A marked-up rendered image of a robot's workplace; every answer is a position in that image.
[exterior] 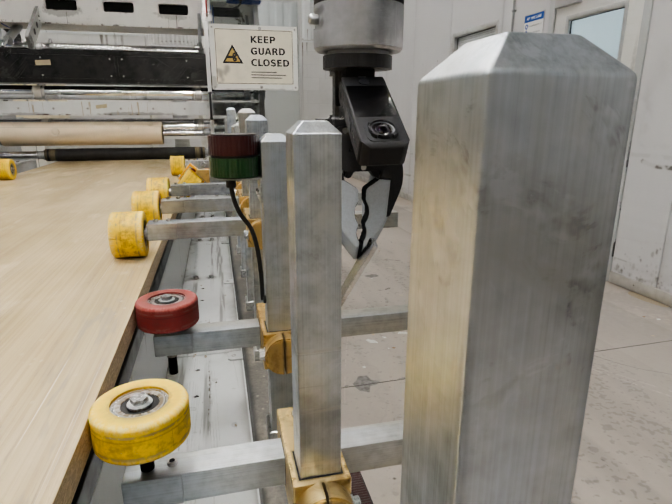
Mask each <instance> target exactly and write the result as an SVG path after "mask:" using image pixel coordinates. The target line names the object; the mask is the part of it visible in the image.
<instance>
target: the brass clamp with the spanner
mask: <svg viewBox="0 0 672 504"><path fill-rule="evenodd" d="M256 316H257V318H258V321H259V325H260V344H261V346H260V349H259V358H260V361H262V360H263V363H264V368H265V369H270V370H271V371H272V372H274V373H276V374H282V375H284V374H285V371H286V374H289V373H292V351H291V329H290V330H280V331H270V332H268V329H267V325H266V318H265V303H256ZM284 368H285V370H284Z"/></svg>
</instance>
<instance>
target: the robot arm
mask: <svg viewBox="0 0 672 504"><path fill-rule="evenodd" d="M308 23H309V24H310V25H315V29H314V50H315V51H316V52H317V53H319V54H323V55H324V56H323V70H326V71H330V77H332V115H330V116H329V118H327V119H315V120H324V121H328V122H330V123H331V124H332V125H333V126H334V127H335V128H336V129H338V130H339V131H340V132H341V133H342V171H343V172H342V245H343V246H344V248H345V249H346V251H347V252H348V253H349V254H350V255H351V256H352V258H353V259H358V257H359V256H360V254H361V252H362V250H363V249H364V247H365V245H366V244H367V242H368V240H369V239H370V238H375V239H376V240H377V238H378V237H379V235H380V233H381V231H382V229H383V227H384V225H385V223H386V221H387V218H388V217H389V216H390V214H391V212H392V209H393V207H394V205H395V202H396V200H397V198H398V195H399V193H400V190H401V187H402V183H403V165H402V164H404V162H405V158H406V154H407V150H408V146H409V141H410V139H409V137H408V134H407V132H406V130H405V127H404V125H403V123H402V120H401V118H400V115H399V113H398V111H397V108H396V106H395V104H394V101H393V99H392V97H391V94H390V92H389V89H388V87H387V85H386V82H385V80H384V78H383V77H375V72H381V71H389V70H392V56H391V55H393V54H397V53H400V52H401V51H402V50H403V25H404V0H314V14H309V15H308ZM360 171H368V172H369V173H370V177H369V181H368V183H367V184H365V185H364V186H363V187H362V201H363V203H362V219H361V225H362V232H361V236H360V238H359V240H358V237H357V234H356V232H357V228H358V222H357V220H356V218H355V207H356V205H357V203H358V189H357V188H356V187H354V186H353V185H351V184H350V183H348V182H347V181H345V180H344V177H346V178H351V176H352V175H353V173H354V172H360Z"/></svg>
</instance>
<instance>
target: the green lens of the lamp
mask: <svg viewBox="0 0 672 504"><path fill-rule="evenodd" d="M209 167H210V176H211V177H216V178H248V177H256V176H260V175H261V171H260V156H258V157H254V158H240V159H221V158H211V156H210V157H209Z"/></svg>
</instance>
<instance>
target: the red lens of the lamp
mask: <svg viewBox="0 0 672 504"><path fill-rule="evenodd" d="M207 138H208V152H209V155H212V156H250V155H258V154H260V147H259V135H254V136H210V135H207Z"/></svg>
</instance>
